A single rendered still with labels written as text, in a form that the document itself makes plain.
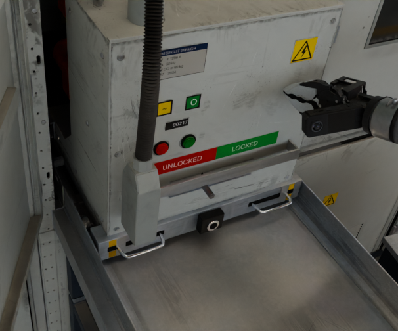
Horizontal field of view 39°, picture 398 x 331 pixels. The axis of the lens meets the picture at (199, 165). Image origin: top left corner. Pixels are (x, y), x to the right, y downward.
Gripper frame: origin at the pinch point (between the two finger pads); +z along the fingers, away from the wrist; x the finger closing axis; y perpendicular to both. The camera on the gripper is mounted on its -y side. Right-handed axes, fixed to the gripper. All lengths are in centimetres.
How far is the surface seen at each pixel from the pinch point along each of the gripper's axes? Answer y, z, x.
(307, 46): 4.6, -1.6, 9.0
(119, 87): -34.4, 8.5, 10.8
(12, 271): -54, 29, -29
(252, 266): -11.6, 0.0, -38.8
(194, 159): -17.7, 9.9, -11.4
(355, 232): 74, 25, -91
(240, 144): -7.0, 7.0, -11.5
